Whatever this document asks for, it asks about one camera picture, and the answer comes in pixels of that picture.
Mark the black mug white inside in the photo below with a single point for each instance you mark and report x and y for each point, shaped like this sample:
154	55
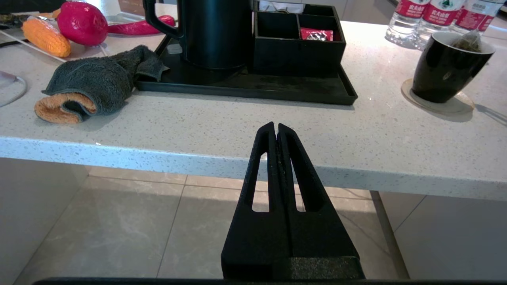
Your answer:
447	71

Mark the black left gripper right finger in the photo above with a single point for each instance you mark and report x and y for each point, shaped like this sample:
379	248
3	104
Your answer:
317	241

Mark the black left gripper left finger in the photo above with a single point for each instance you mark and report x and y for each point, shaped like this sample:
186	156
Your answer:
249	241

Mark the white sachet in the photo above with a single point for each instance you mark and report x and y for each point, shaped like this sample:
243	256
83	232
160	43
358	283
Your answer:
281	6

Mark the red toy apple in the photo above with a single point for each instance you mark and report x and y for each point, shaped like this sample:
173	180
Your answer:
83	23

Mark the round white coaster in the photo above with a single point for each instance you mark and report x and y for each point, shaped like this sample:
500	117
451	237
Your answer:
435	107

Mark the black organizer box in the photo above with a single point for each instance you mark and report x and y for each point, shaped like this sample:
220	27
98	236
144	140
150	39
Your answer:
297	55

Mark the orange toy fruit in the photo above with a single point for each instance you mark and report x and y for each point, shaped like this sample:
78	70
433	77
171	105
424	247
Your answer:
45	37

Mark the black serving tray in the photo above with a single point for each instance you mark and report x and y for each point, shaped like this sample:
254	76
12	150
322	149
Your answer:
277	89

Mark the red toy chili pepper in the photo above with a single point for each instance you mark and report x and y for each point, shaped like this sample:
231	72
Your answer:
134	27

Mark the black electric kettle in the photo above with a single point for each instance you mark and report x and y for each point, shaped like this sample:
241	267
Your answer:
214	35

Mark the grey cloth tan end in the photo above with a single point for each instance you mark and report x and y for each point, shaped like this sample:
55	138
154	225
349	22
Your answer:
95	83

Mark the black gold tea packet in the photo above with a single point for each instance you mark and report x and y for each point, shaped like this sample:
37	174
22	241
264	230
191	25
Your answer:
10	20

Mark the clear round plate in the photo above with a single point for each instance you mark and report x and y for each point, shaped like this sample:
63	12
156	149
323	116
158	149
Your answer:
18	85

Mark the red snack bag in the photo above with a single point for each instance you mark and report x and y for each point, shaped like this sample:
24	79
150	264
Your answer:
317	34

